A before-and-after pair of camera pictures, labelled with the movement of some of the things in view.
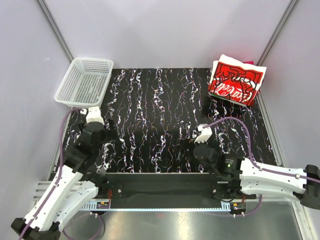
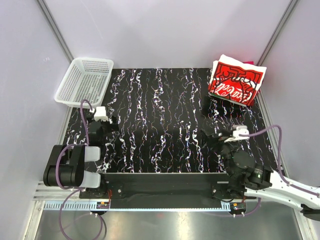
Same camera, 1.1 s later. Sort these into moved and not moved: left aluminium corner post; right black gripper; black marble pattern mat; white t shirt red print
Moved: right black gripper
Not moved: white t shirt red print; black marble pattern mat; left aluminium corner post
